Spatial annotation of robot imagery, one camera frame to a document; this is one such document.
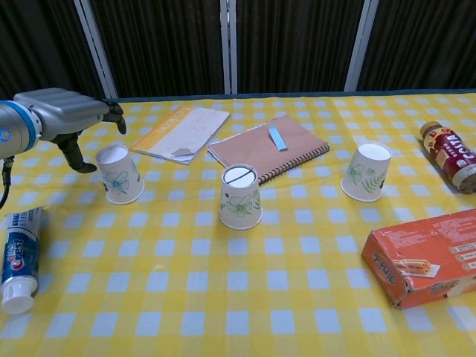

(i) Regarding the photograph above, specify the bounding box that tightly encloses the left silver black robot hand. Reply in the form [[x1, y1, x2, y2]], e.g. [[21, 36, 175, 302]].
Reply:
[[13, 87, 127, 174]]

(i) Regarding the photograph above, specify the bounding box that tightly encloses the paper cup blue flower print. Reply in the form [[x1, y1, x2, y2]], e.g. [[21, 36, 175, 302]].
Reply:
[[95, 144, 145, 205]]

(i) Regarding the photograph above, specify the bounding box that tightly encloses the paper cup black line base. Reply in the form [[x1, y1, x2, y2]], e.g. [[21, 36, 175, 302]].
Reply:
[[219, 164, 263, 231]]

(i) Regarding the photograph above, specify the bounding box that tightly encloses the yellow white checkered tablecloth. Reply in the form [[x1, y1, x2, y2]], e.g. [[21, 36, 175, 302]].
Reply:
[[0, 92, 476, 357]]

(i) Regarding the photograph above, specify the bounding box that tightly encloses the paper cup green leaf print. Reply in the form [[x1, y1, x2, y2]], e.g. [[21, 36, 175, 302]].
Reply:
[[341, 141, 393, 203]]

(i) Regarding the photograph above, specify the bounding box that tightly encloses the dark curtain panel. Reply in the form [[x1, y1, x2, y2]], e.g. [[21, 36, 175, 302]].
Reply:
[[89, 0, 226, 98], [358, 0, 476, 91], [236, 0, 364, 94], [0, 0, 107, 101]]

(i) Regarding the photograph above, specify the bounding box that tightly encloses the orange white booklet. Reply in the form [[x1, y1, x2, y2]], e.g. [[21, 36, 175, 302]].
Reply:
[[130, 106, 231, 166]]

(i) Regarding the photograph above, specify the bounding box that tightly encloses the blue white toothpaste tube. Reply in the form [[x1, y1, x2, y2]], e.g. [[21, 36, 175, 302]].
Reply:
[[0, 207, 45, 315]]

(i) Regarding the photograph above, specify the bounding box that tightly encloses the brown spiral notebook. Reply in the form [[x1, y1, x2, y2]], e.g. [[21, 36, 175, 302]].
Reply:
[[207, 114, 330, 186]]

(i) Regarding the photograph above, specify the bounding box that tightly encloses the light blue paper strip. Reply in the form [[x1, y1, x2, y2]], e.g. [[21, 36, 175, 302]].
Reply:
[[267, 125, 289, 152]]

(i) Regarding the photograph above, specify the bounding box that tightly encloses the red coffee drink bottle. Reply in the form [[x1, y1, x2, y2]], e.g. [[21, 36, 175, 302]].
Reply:
[[419, 120, 476, 195]]

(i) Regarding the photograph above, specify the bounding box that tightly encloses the orange cardboard snack box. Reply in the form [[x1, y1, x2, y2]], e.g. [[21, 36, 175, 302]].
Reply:
[[361, 208, 476, 310]]

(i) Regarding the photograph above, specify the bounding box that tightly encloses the white partition frame post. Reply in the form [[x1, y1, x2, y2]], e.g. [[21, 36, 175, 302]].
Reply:
[[73, 0, 119, 100], [344, 0, 380, 92], [219, 0, 238, 94]]

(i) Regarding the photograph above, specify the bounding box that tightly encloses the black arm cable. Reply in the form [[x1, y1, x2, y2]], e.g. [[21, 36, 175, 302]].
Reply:
[[0, 155, 16, 209]]

